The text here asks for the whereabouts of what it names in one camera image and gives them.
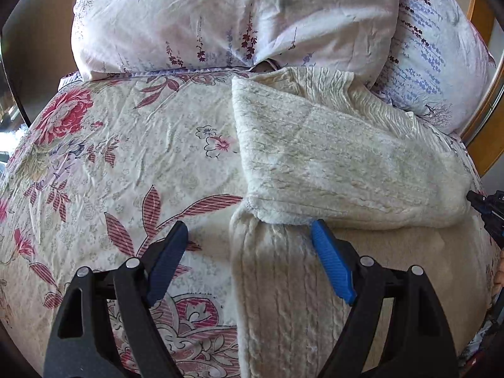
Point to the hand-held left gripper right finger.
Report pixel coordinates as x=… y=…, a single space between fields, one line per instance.
x=330 y=262

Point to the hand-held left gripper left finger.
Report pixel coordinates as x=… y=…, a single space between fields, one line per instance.
x=167 y=260

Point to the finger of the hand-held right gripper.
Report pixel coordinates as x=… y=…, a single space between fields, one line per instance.
x=490 y=208

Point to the wooden headboard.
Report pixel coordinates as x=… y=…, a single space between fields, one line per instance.
x=488 y=126

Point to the floral bed cover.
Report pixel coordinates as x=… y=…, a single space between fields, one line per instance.
x=118 y=145

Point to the pillow with blue lavender print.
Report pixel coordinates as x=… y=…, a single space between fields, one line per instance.
x=433 y=47

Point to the pale pink floral pillow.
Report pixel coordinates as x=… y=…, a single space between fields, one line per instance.
x=197 y=15

